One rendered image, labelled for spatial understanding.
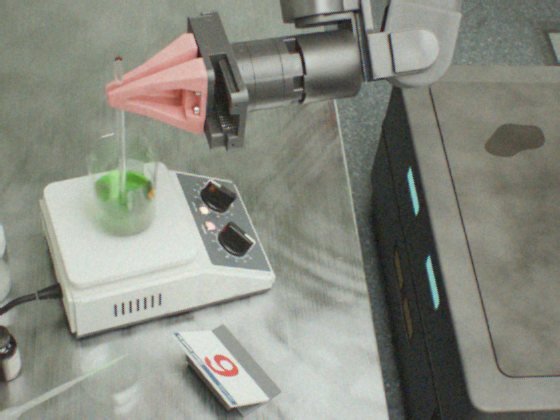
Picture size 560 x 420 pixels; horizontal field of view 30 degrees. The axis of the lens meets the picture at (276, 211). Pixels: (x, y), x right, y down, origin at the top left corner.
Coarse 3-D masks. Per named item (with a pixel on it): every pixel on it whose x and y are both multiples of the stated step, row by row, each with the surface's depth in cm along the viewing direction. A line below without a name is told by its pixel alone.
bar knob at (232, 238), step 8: (232, 224) 101; (224, 232) 101; (232, 232) 101; (240, 232) 101; (224, 240) 101; (232, 240) 101; (240, 240) 101; (248, 240) 101; (224, 248) 100; (232, 248) 101; (240, 248) 101; (248, 248) 101
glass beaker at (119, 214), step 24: (96, 144) 92; (144, 144) 93; (96, 168) 94; (144, 168) 96; (96, 192) 91; (120, 192) 90; (144, 192) 91; (96, 216) 94; (120, 216) 93; (144, 216) 94
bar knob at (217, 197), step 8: (208, 184) 104; (216, 184) 104; (208, 192) 104; (216, 192) 104; (224, 192) 104; (232, 192) 104; (208, 200) 104; (216, 200) 104; (224, 200) 104; (232, 200) 104; (216, 208) 104; (224, 208) 104
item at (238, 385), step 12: (192, 336) 97; (204, 336) 99; (192, 348) 95; (204, 348) 97; (216, 348) 98; (204, 360) 95; (216, 360) 96; (228, 360) 98; (216, 372) 95; (228, 372) 96; (240, 372) 97; (228, 384) 94; (240, 384) 95; (252, 384) 97; (240, 396) 94; (252, 396) 95
